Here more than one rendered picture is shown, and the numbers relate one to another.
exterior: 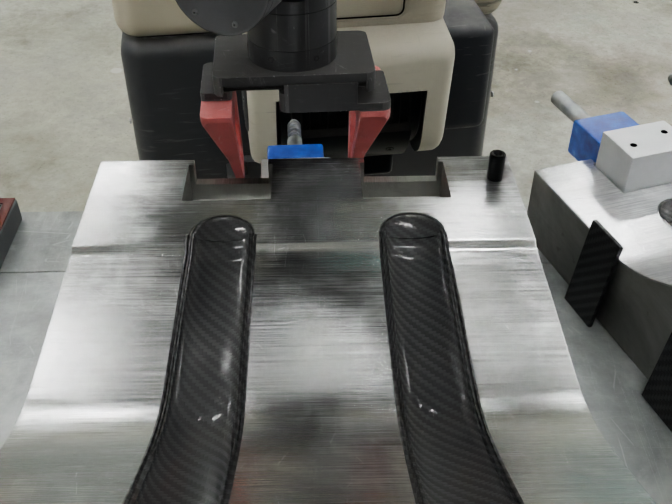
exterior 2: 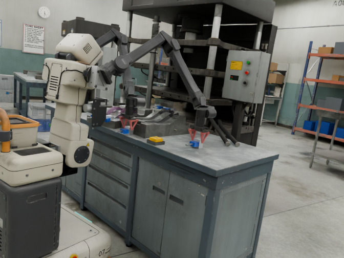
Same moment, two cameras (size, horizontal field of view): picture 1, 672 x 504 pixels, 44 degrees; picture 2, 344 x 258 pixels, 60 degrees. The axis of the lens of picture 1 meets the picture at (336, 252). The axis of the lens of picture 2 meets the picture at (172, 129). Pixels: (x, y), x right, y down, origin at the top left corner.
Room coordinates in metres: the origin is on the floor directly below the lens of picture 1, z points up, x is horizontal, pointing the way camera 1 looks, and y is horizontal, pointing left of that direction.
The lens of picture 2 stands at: (1.66, 1.59, 1.25)
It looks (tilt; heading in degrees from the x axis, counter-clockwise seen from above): 11 degrees down; 225
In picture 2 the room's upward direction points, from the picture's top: 7 degrees clockwise
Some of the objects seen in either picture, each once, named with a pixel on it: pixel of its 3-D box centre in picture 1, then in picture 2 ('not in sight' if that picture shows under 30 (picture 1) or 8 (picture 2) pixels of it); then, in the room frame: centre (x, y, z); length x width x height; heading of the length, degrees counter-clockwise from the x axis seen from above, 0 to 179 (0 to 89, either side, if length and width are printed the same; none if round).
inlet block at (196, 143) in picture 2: not in sight; (193, 144); (0.31, 0.44, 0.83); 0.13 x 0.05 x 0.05; 2
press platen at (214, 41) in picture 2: not in sight; (190, 52); (-0.66, -0.59, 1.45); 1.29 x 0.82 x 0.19; 92
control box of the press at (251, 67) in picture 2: not in sight; (234, 139); (-0.50, 0.20, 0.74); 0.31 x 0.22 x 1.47; 92
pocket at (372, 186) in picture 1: (402, 200); not in sight; (0.43, -0.04, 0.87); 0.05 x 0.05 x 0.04; 2
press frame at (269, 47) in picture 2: not in sight; (209, 104); (-1.12, -0.62, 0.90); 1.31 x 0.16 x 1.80; 92
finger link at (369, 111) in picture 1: (332, 122); (125, 121); (0.51, 0.00, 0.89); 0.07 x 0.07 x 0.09; 4
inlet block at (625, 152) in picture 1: (602, 137); (105, 120); (0.54, -0.20, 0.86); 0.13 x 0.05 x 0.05; 19
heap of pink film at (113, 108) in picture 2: not in sight; (122, 110); (0.30, -0.34, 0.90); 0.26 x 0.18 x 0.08; 19
